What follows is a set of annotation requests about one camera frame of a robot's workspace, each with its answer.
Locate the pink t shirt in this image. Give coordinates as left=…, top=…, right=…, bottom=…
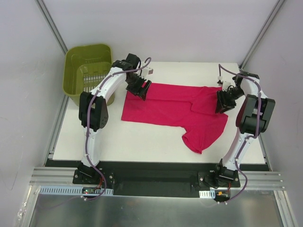
left=121, top=83, right=228, bottom=154

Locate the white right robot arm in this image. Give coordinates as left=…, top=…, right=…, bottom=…
left=211, top=71, right=276, bottom=188

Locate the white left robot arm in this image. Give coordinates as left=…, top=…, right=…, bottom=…
left=73, top=53, right=152, bottom=184

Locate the olive green plastic basket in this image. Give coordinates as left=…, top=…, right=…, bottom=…
left=62, top=44, right=112, bottom=106

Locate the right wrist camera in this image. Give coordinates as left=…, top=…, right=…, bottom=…
left=217, top=76, right=234, bottom=92

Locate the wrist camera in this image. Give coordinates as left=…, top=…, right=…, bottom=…
left=217, top=76, right=234, bottom=92
left=141, top=67, right=153, bottom=78

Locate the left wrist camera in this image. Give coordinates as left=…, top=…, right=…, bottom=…
left=141, top=67, right=153, bottom=78

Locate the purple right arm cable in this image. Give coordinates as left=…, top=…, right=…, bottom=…
left=200, top=63, right=263, bottom=209

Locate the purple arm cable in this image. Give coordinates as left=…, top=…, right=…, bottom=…
left=35, top=57, right=152, bottom=209
left=200, top=63, right=263, bottom=209

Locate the front aluminium rail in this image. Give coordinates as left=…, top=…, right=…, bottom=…
left=30, top=166, right=286, bottom=191

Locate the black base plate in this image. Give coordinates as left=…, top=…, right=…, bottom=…
left=45, top=159, right=272, bottom=197

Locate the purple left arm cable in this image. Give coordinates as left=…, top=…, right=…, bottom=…
left=35, top=57, right=152, bottom=209

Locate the right back frame post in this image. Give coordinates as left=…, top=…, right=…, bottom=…
left=239, top=0, right=287, bottom=70

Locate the frame post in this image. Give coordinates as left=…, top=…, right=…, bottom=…
left=35, top=0, right=68, bottom=54
left=239, top=0, right=287, bottom=70

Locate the right white cable duct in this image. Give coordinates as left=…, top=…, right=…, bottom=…
left=199, top=190, right=215, bottom=199

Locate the white cable duct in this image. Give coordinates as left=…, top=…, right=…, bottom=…
left=199, top=190, right=215, bottom=199
left=40, top=186, right=103, bottom=196

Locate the left back frame post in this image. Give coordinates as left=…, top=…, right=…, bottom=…
left=35, top=0, right=68, bottom=54

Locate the left white cable duct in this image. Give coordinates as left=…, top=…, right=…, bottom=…
left=40, top=186, right=103, bottom=196

